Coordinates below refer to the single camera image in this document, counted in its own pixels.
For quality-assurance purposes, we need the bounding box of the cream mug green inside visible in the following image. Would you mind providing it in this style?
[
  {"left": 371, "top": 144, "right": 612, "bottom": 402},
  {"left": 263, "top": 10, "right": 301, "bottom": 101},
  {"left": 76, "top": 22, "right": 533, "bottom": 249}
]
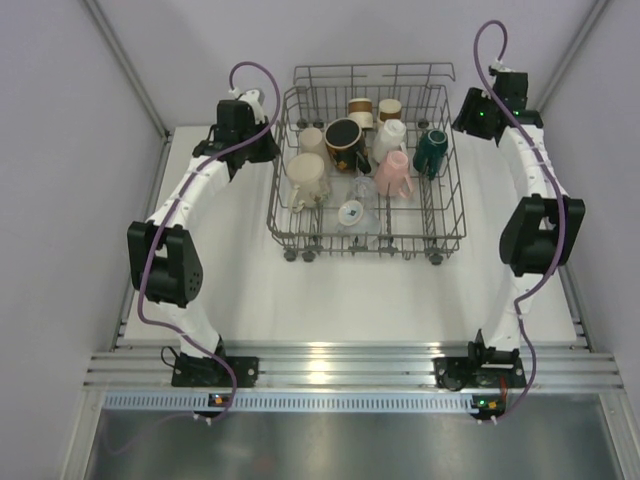
[{"left": 285, "top": 153, "right": 331, "bottom": 213}]

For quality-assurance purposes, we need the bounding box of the beige plain cup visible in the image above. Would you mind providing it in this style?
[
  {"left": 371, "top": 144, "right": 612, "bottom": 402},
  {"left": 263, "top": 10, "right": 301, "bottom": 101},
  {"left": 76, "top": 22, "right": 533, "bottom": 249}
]
[{"left": 298, "top": 127, "right": 330, "bottom": 161}]

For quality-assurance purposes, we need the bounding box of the white cup teal base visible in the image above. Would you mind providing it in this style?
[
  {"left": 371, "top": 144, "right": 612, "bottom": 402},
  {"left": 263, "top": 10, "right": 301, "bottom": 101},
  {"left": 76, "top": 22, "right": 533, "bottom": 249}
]
[{"left": 412, "top": 129, "right": 448, "bottom": 180}]

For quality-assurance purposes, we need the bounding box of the black skull mug red inside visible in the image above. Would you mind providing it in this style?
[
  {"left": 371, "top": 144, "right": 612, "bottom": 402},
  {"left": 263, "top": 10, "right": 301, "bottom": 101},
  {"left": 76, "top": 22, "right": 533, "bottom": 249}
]
[{"left": 324, "top": 118, "right": 372, "bottom": 175}]

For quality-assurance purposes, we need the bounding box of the cream mug with handle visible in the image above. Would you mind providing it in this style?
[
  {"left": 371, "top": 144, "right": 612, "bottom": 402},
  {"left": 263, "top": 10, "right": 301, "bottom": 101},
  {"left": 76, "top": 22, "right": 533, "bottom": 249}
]
[{"left": 372, "top": 119, "right": 407, "bottom": 164}]

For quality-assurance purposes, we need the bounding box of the grey wire dish rack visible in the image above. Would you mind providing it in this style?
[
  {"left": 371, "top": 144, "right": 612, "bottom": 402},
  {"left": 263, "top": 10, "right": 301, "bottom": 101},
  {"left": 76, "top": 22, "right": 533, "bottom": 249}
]
[{"left": 267, "top": 60, "right": 469, "bottom": 264}]

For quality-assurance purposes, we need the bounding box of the pink mug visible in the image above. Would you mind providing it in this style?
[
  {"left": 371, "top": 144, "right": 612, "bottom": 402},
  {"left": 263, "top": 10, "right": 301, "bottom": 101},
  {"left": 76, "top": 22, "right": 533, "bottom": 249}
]
[{"left": 374, "top": 150, "right": 414, "bottom": 199}]

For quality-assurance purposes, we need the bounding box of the clear glass tumbler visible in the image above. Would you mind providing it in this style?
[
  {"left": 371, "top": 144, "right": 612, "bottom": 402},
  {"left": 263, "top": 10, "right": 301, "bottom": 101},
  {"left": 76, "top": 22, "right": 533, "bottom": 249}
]
[{"left": 351, "top": 176, "right": 378, "bottom": 205}]

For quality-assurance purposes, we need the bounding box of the light blue mug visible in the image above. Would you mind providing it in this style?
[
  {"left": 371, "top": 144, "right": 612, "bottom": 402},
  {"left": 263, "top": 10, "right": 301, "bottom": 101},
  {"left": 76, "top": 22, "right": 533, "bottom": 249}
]
[{"left": 336, "top": 200, "right": 382, "bottom": 236}]

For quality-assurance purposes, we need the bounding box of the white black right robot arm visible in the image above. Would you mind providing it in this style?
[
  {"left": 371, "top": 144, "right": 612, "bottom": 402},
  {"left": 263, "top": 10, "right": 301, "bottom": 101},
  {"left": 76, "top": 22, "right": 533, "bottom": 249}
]
[{"left": 127, "top": 89, "right": 280, "bottom": 359}]

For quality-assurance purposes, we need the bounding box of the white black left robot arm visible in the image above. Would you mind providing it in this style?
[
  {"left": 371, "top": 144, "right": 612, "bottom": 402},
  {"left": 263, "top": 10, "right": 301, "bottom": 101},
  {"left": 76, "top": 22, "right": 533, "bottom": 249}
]
[{"left": 453, "top": 67, "right": 586, "bottom": 369}]

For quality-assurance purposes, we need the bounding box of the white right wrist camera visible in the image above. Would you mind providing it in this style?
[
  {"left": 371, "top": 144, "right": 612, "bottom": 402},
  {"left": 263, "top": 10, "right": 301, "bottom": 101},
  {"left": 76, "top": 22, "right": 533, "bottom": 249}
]
[{"left": 228, "top": 87, "right": 267, "bottom": 124}]

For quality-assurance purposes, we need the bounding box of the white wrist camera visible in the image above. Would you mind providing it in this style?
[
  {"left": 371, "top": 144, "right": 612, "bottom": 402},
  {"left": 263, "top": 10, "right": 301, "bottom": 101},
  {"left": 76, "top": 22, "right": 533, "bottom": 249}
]
[
  {"left": 228, "top": 87, "right": 267, "bottom": 124},
  {"left": 488, "top": 59, "right": 513, "bottom": 77}
]

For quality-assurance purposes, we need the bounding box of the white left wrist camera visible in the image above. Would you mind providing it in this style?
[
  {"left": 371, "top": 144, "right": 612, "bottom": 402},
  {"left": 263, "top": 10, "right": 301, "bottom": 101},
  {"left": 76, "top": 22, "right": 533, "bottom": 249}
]
[{"left": 488, "top": 59, "right": 513, "bottom": 77}]

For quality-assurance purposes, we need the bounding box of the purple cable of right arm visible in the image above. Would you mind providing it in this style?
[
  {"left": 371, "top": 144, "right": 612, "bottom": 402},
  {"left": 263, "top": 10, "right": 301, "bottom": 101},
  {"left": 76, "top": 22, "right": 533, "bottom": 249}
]
[{"left": 102, "top": 61, "right": 280, "bottom": 454}]

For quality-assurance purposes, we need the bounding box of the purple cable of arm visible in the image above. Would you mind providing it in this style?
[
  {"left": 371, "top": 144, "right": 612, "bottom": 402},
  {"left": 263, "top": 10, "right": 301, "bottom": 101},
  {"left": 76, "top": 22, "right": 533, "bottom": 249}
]
[
  {"left": 102, "top": 61, "right": 280, "bottom": 454},
  {"left": 472, "top": 19, "right": 569, "bottom": 424}
]

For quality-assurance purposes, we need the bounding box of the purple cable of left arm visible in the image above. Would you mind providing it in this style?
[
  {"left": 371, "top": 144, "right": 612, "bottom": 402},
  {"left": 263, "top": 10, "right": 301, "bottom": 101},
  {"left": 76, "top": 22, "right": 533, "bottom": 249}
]
[{"left": 472, "top": 19, "right": 569, "bottom": 424}]

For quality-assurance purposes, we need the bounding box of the aluminium corner frame post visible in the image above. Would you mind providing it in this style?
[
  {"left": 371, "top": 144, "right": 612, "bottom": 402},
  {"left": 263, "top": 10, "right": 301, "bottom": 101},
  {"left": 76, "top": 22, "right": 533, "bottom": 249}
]
[{"left": 79, "top": 0, "right": 170, "bottom": 141}]

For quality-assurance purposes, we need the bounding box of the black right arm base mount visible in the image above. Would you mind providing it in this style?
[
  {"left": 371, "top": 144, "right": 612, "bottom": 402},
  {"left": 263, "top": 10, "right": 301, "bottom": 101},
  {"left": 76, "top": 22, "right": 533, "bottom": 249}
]
[{"left": 169, "top": 347, "right": 259, "bottom": 388}]

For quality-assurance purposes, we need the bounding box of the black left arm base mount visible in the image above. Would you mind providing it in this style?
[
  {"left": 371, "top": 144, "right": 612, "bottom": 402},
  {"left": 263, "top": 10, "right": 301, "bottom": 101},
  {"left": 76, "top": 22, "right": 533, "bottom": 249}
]
[{"left": 434, "top": 351, "right": 526, "bottom": 391}]

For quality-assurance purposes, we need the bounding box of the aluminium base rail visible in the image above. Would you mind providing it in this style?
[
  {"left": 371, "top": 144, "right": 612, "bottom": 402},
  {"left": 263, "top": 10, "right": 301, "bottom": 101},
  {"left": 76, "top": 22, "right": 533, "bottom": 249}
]
[{"left": 83, "top": 341, "right": 624, "bottom": 394}]

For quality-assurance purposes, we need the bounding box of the perforated blue-grey cable tray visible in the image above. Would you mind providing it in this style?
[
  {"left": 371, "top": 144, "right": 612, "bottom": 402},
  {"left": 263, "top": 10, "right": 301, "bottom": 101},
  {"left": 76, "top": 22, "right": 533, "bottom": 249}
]
[{"left": 103, "top": 391, "right": 478, "bottom": 413}]

